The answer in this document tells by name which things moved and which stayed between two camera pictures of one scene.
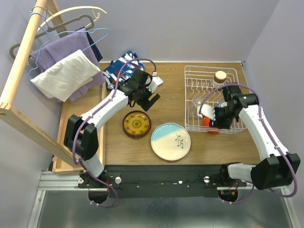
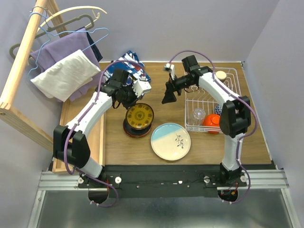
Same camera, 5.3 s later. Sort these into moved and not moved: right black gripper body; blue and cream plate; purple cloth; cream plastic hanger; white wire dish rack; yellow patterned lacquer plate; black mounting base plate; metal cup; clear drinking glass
Moved: right black gripper body; yellow patterned lacquer plate; clear drinking glass
Not moved: metal cup; white wire dish rack; purple cloth; cream plastic hanger; black mounting base plate; blue and cream plate
